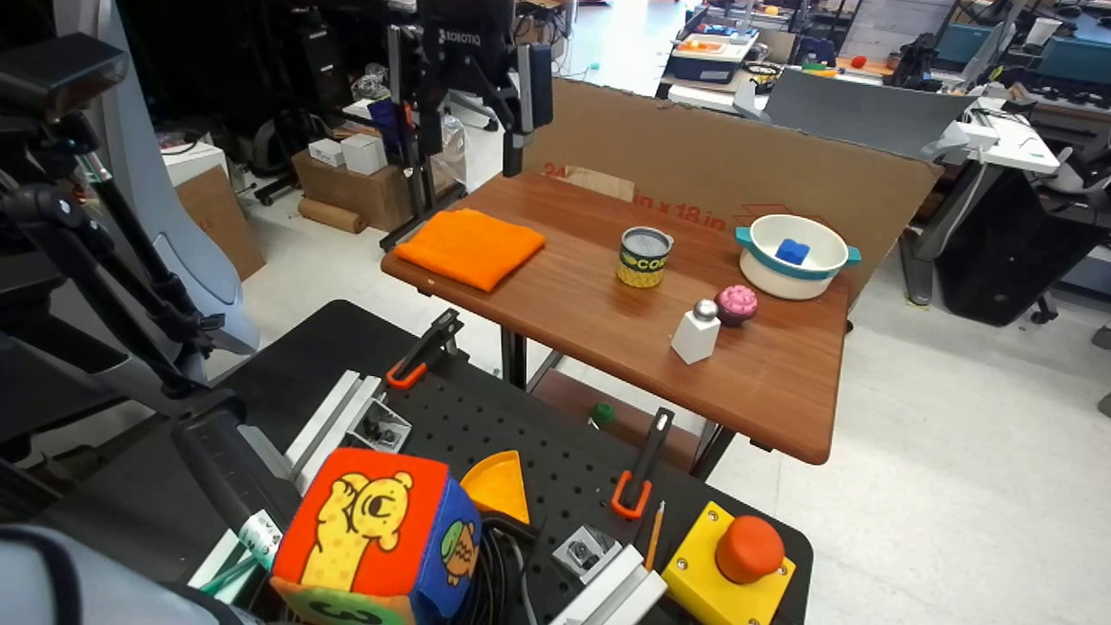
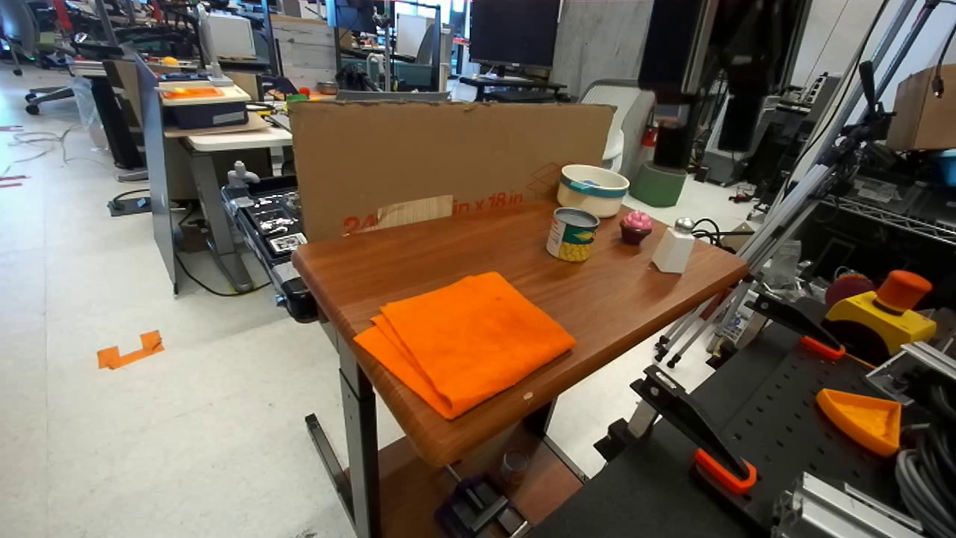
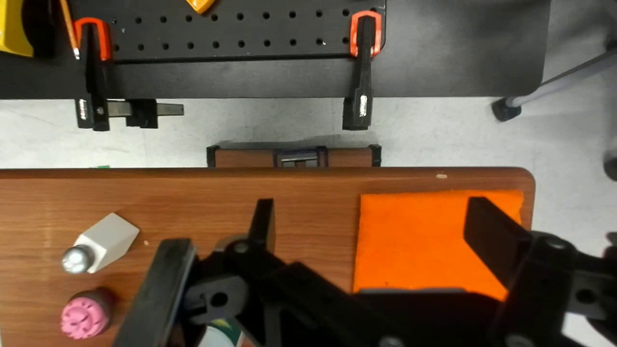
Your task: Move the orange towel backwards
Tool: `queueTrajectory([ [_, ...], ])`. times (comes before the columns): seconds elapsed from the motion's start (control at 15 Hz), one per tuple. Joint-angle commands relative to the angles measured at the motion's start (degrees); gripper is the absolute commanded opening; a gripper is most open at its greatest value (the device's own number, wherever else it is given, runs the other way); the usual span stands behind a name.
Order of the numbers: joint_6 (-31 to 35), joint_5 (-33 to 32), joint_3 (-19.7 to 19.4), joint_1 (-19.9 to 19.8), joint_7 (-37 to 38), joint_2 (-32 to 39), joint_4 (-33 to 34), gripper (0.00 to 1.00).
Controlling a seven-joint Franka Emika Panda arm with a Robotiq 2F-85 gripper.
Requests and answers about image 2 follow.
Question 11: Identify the bundle of grey cables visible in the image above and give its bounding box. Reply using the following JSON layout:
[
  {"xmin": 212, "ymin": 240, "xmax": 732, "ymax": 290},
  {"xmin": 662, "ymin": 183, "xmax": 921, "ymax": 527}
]
[{"xmin": 895, "ymin": 418, "xmax": 956, "ymax": 538}]

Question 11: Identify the open black tool case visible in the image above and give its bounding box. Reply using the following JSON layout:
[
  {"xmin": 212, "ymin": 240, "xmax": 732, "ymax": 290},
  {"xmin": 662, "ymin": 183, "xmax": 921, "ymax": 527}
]
[{"xmin": 221, "ymin": 175, "xmax": 323, "ymax": 324}]

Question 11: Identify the large cardboard sheet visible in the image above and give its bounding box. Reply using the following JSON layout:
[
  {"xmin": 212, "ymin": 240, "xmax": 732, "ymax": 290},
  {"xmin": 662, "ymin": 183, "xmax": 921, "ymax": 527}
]
[{"xmin": 288, "ymin": 101, "xmax": 616, "ymax": 243}]

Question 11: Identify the black cable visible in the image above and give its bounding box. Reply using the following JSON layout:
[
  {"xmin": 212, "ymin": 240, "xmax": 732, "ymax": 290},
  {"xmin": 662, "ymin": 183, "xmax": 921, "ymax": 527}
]
[{"xmin": 691, "ymin": 218, "xmax": 757, "ymax": 249}]

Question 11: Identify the white bowl with teal stripe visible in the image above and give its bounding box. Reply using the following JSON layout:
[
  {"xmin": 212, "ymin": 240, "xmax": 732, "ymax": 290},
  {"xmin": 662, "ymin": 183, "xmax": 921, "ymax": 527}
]
[{"xmin": 556, "ymin": 164, "xmax": 630, "ymax": 218}]

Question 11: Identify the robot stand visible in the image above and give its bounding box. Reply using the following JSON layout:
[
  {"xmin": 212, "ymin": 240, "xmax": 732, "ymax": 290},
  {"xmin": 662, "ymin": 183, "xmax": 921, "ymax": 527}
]
[{"xmin": 527, "ymin": 284, "xmax": 956, "ymax": 538}]

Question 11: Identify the orange triangular plastic piece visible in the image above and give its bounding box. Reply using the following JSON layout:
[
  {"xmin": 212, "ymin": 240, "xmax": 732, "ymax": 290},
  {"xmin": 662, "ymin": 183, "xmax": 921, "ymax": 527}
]
[{"xmin": 815, "ymin": 388, "xmax": 902, "ymax": 457}]

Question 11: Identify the white salt shaker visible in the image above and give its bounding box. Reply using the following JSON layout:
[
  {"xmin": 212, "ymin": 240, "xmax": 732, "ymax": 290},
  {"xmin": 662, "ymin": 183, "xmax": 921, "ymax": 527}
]
[{"xmin": 652, "ymin": 217, "xmax": 696, "ymax": 274}]

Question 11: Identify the white desk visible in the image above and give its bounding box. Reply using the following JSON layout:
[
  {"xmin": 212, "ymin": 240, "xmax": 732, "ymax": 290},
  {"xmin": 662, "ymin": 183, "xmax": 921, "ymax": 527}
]
[{"xmin": 161, "ymin": 112, "xmax": 294, "ymax": 294}]

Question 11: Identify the monitor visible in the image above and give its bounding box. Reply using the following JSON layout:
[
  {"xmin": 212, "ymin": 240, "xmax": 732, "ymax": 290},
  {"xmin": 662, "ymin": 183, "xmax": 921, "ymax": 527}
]
[{"xmin": 468, "ymin": 0, "xmax": 562, "ymax": 72}]

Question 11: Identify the white office chair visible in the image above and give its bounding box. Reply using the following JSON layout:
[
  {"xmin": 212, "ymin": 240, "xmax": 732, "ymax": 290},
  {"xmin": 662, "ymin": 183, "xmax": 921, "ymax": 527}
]
[{"xmin": 579, "ymin": 78, "xmax": 657, "ymax": 180}]

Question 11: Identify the black column on green base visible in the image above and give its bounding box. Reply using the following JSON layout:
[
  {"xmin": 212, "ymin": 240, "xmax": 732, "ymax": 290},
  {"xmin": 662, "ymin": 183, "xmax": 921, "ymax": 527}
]
[{"xmin": 627, "ymin": 0, "xmax": 811, "ymax": 208}]

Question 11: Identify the dark red ball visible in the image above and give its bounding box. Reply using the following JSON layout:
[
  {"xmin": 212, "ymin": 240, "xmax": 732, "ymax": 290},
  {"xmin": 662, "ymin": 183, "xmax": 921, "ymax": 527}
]
[{"xmin": 825, "ymin": 273, "xmax": 875, "ymax": 308}]

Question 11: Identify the yellow emergency stop button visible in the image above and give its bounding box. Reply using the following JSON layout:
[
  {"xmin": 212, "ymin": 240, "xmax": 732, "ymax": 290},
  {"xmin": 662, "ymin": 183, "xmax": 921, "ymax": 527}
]
[{"xmin": 824, "ymin": 270, "xmax": 937, "ymax": 353}]

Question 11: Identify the small brown cup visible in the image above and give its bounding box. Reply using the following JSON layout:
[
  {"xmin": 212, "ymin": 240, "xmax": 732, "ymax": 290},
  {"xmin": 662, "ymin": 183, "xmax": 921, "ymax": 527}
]
[{"xmin": 499, "ymin": 448, "xmax": 531, "ymax": 487}]

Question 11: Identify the pink toy cupcake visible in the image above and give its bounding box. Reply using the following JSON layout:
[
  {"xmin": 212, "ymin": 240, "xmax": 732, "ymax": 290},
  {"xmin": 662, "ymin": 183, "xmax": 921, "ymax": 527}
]
[{"xmin": 619, "ymin": 211, "xmax": 654, "ymax": 246}]

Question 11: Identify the aluminium profile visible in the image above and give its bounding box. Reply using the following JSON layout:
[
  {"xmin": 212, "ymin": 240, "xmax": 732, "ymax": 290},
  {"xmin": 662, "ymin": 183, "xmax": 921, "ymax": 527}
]
[{"xmin": 773, "ymin": 472, "xmax": 928, "ymax": 538}]

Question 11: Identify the orange towel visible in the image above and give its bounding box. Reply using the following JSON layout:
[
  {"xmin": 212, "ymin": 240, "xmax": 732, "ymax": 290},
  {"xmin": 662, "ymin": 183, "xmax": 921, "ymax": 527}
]
[{"xmin": 353, "ymin": 271, "xmax": 577, "ymax": 421}]

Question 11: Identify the wire shelf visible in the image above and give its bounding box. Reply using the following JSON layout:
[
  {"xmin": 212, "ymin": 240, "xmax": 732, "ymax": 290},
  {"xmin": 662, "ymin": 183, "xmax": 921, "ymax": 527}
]
[{"xmin": 818, "ymin": 168, "xmax": 956, "ymax": 249}]

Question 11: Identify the cardboard box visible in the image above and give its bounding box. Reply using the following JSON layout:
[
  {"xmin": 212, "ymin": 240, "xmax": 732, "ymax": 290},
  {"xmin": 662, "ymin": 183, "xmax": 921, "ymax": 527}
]
[{"xmin": 887, "ymin": 64, "xmax": 956, "ymax": 152}]

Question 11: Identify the black clamp with orange grip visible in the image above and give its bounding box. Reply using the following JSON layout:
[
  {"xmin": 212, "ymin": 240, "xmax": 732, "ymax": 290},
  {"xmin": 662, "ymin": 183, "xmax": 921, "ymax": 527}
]
[
  {"xmin": 631, "ymin": 365, "xmax": 757, "ymax": 495},
  {"xmin": 747, "ymin": 288, "xmax": 847, "ymax": 361}
]

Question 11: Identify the black device on shelf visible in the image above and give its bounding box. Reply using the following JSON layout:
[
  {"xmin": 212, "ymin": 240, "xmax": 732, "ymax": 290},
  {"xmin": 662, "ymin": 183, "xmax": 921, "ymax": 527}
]
[{"xmin": 435, "ymin": 475, "xmax": 532, "ymax": 538}]

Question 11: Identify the tin can with yellow label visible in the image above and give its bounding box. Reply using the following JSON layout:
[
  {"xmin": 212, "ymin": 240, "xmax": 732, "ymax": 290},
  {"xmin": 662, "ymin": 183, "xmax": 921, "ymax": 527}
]
[{"xmin": 546, "ymin": 207, "xmax": 600, "ymax": 263}]

